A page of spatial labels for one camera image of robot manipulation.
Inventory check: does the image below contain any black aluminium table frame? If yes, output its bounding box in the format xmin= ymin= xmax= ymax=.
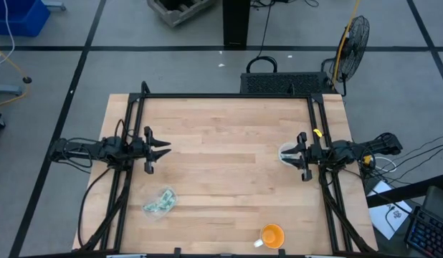
xmin=76 ymin=81 xmax=378 ymax=254

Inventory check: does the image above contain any black arm base cable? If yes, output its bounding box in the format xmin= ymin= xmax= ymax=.
xmin=77 ymin=165 xmax=115 ymax=249

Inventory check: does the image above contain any blue plastic bin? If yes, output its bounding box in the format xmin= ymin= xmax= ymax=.
xmin=0 ymin=0 xmax=51 ymax=37

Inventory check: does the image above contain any black floor fan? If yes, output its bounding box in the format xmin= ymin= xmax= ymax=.
xmin=321 ymin=14 xmax=371 ymax=96

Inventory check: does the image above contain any grey metal foot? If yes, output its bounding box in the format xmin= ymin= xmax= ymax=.
xmin=42 ymin=0 xmax=67 ymax=11
xmin=0 ymin=83 xmax=24 ymax=96

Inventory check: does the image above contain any black looped floor cable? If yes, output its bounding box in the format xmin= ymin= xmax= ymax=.
xmin=245 ymin=0 xmax=279 ymax=75

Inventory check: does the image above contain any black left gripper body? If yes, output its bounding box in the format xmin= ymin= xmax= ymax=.
xmin=130 ymin=125 xmax=156 ymax=175

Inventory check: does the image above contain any thin white cable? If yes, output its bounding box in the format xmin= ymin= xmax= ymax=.
xmin=0 ymin=0 xmax=16 ymax=71

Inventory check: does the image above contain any white printed paper sheet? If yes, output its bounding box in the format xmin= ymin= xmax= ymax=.
xmin=368 ymin=181 xmax=414 ymax=240

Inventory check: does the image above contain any yellow cable on fan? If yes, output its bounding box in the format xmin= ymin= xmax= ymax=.
xmin=332 ymin=0 xmax=363 ymax=85

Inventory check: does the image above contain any black mesh computer case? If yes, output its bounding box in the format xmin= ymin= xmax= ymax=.
xmin=239 ymin=71 xmax=337 ymax=96

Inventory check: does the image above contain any clear plastic container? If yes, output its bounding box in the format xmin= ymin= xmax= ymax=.
xmin=141 ymin=185 xmax=179 ymax=221
xmin=277 ymin=142 xmax=302 ymax=167

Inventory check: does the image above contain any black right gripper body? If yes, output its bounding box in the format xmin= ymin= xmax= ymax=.
xmin=296 ymin=131 xmax=323 ymax=183

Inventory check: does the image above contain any coiled white cable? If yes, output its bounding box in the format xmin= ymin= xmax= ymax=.
xmin=371 ymin=156 xmax=398 ymax=173

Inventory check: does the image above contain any grey crate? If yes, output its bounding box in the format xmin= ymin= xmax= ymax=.
xmin=146 ymin=0 xmax=217 ymax=29

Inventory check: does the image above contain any black backlit keyboard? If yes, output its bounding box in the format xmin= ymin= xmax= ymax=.
xmin=404 ymin=206 xmax=443 ymax=258

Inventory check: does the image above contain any yellow floor cable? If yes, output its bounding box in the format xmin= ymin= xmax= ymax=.
xmin=0 ymin=42 xmax=32 ymax=109

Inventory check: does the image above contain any orange mug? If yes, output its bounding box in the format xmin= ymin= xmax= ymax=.
xmin=253 ymin=223 xmax=286 ymax=250

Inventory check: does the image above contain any black pillar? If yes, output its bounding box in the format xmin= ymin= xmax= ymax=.
xmin=222 ymin=0 xmax=251 ymax=47

